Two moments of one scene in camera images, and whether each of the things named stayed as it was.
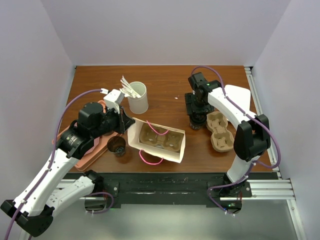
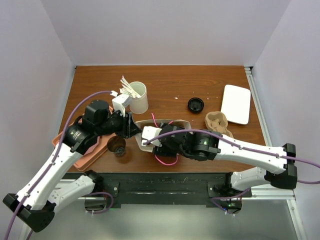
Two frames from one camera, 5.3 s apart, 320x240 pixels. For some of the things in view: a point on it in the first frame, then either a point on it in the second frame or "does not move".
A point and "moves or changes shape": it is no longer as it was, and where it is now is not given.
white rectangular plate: x=240 y=95 does not move
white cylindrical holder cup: x=139 y=105 does not move
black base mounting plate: x=163 y=190 does not move
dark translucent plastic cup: x=116 y=145 does not move
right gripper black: x=189 y=99 -> x=164 y=150
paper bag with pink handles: x=156 y=142 moves or changes shape
